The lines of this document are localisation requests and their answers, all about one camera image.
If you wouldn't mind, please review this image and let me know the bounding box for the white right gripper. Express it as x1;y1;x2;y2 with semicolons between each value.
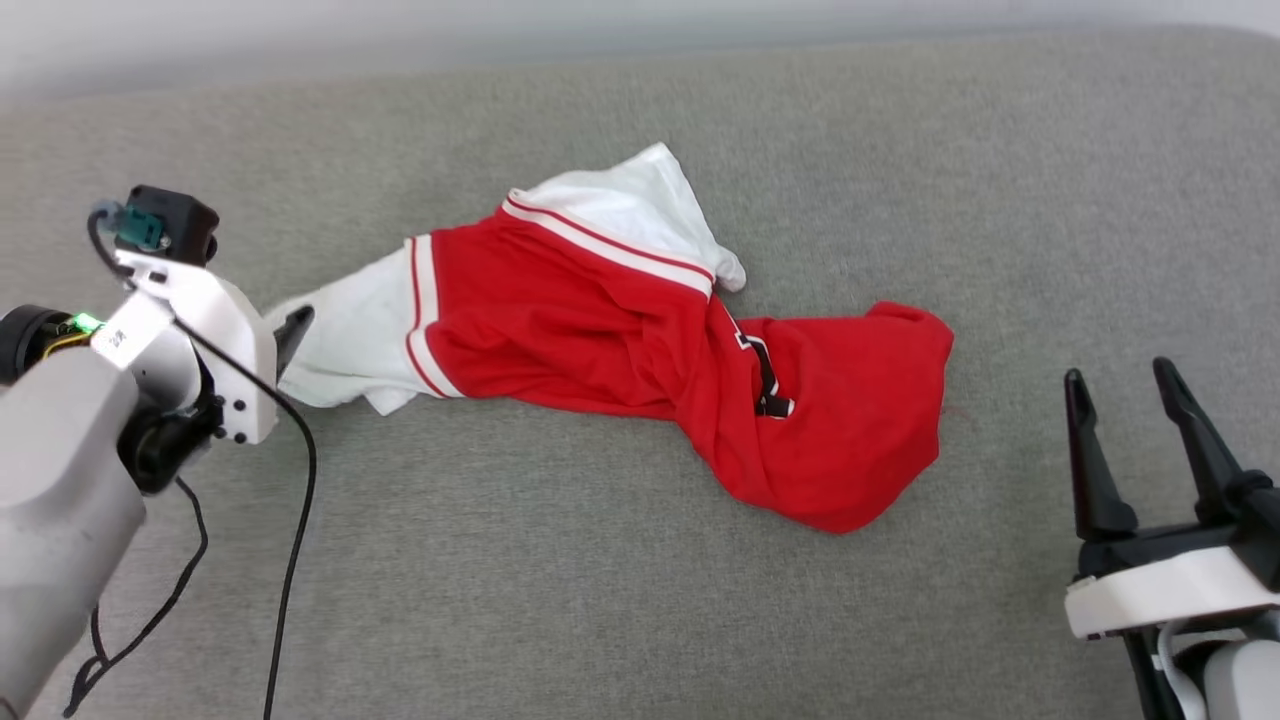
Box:
1063;357;1280;720

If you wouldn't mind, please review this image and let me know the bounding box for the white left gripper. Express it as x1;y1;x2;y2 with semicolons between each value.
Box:
92;250;316;446

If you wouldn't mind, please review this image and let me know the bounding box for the red and white jersey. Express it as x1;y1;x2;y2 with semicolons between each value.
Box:
265;142;955;535

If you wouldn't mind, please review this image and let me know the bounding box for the grey fabric sofa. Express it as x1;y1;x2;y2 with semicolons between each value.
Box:
0;25;1280;720

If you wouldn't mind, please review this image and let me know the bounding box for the thick black cable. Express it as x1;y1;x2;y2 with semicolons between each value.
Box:
86;205;319;720

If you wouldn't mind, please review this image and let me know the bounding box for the teal cable plug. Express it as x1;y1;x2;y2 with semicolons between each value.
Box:
115;203;166;251

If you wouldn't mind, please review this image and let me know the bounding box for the thin black cable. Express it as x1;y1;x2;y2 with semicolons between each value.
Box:
63;478;210;719

